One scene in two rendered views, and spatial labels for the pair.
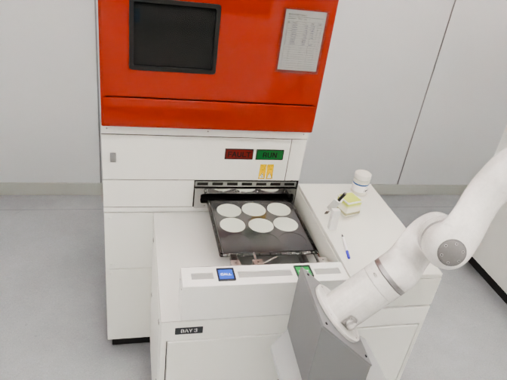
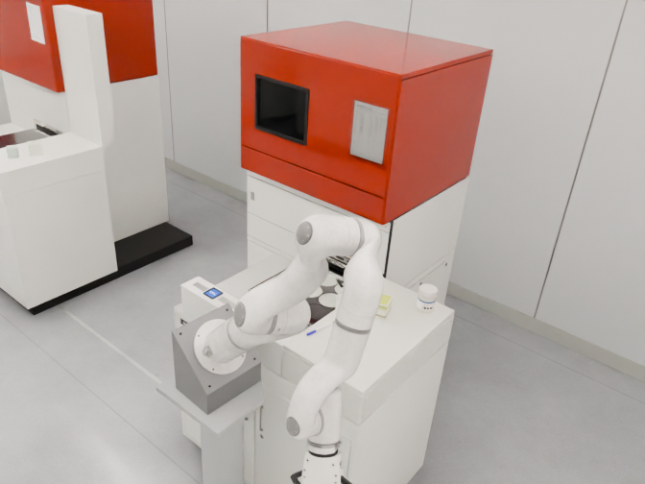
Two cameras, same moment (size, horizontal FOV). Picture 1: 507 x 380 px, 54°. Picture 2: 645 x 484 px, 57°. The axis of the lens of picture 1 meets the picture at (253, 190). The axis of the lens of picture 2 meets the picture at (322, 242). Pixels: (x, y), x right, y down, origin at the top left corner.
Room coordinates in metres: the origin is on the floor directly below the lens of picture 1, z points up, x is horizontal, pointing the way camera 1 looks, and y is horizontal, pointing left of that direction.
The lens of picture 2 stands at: (0.40, -1.74, 2.31)
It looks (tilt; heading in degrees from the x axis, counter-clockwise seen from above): 29 degrees down; 54
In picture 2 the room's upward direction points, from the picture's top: 4 degrees clockwise
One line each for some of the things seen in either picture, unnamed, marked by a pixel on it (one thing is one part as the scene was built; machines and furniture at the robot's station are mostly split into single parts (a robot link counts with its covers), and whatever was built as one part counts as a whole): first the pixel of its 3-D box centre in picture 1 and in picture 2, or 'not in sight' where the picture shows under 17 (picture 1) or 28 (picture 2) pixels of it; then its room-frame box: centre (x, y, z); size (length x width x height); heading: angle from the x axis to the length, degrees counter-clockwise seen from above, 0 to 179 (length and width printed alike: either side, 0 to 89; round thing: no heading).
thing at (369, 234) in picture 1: (358, 238); (371, 342); (1.63, -0.44, 0.89); 0.62 x 0.35 x 0.14; 16
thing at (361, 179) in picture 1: (361, 182); (426, 298); (1.88, -0.45, 1.01); 0.07 x 0.07 x 0.10
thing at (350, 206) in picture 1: (348, 204); (379, 305); (1.70, -0.38, 1.00); 0.07 x 0.07 x 0.07; 32
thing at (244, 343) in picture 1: (267, 332); (303, 399); (1.54, -0.15, 0.41); 0.97 x 0.64 x 0.82; 106
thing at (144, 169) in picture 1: (206, 170); (311, 230); (1.78, 0.20, 1.02); 0.82 x 0.03 x 0.40; 106
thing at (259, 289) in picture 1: (263, 289); (237, 323); (1.25, -0.08, 0.89); 0.55 x 0.09 x 0.14; 106
